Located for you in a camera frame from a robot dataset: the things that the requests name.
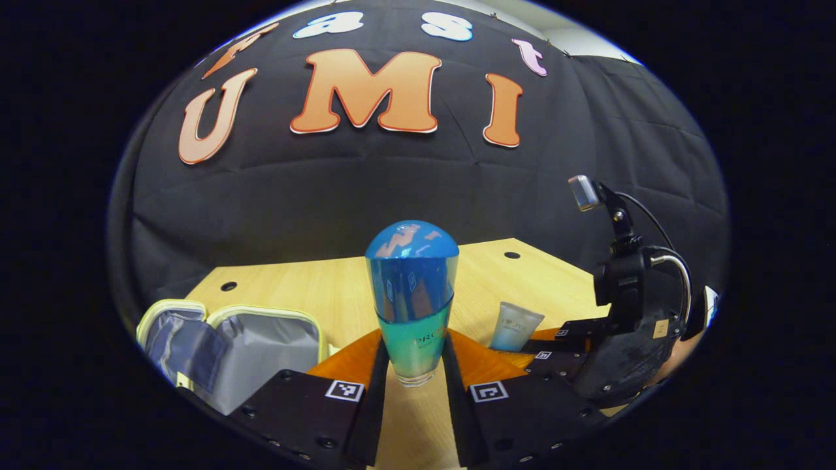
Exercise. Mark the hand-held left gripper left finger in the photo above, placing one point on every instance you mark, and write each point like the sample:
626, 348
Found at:
366, 418

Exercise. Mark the black backdrop cloth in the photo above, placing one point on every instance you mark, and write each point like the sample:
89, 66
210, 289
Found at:
326, 196

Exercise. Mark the blue capped skin care bottle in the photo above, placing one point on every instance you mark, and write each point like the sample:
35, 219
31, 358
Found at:
411, 294

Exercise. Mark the pale yellow small suitcase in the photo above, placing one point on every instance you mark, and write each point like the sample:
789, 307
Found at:
268, 352

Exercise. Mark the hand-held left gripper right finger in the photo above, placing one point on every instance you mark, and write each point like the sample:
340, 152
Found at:
467, 418

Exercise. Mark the small blue skin care tube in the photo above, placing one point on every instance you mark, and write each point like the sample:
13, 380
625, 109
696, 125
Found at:
514, 326

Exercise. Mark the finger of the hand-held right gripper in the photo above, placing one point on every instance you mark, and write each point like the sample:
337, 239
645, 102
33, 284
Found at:
562, 369
581, 328

